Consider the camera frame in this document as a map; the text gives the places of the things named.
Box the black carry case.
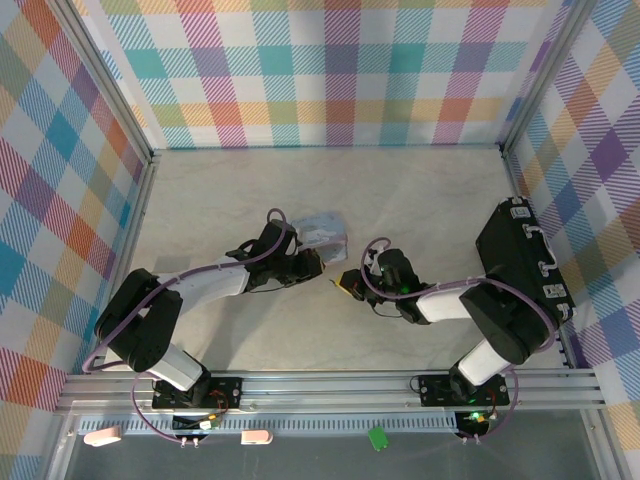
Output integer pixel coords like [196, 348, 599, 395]
[474, 196, 576, 321]

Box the small black connector board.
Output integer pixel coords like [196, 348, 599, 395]
[172, 414, 221, 432]
[454, 410, 491, 434]

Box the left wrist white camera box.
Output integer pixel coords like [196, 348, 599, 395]
[285, 227, 307, 257]

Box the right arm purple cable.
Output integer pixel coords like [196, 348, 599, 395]
[360, 235, 559, 444]

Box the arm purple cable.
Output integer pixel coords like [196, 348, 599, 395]
[360, 235, 559, 444]
[82, 208, 301, 444]

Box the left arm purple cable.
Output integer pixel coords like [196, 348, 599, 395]
[82, 208, 301, 444]

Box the thin aluminium floor rail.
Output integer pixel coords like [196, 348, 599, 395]
[149, 142, 504, 151]

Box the long aluminium mounting rail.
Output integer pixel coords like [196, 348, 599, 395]
[54, 369, 609, 416]

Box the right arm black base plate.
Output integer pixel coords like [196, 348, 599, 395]
[417, 372, 510, 407]

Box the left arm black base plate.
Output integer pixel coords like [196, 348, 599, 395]
[151, 377, 244, 411]

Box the grey slotted cable duct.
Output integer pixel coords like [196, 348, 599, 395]
[77, 417, 459, 436]

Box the aluminium frame post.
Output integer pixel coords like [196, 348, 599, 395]
[497, 0, 601, 159]
[49, 0, 161, 166]

